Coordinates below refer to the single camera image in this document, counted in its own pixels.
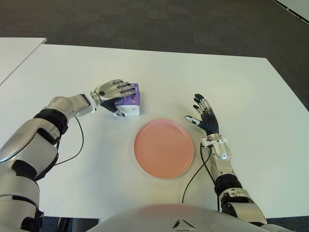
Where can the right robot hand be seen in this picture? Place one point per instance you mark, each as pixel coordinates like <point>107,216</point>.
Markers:
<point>211,123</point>

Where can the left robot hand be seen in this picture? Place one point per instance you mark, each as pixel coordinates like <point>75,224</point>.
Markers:
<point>109,90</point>

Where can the purple white tissue pack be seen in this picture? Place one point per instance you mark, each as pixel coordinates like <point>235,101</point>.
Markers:
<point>134,106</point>

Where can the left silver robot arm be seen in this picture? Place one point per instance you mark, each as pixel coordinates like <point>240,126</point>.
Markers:
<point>31,149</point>

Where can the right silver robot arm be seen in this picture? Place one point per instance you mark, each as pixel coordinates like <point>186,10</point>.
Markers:
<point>224,164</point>

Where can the pink round plate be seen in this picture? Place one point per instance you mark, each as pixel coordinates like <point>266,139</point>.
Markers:
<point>164,148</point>

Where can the white neighbouring table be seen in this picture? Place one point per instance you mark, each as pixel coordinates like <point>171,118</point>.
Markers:
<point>14,55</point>

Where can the silver robot torso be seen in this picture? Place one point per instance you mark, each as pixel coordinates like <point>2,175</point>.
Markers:
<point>144,217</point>

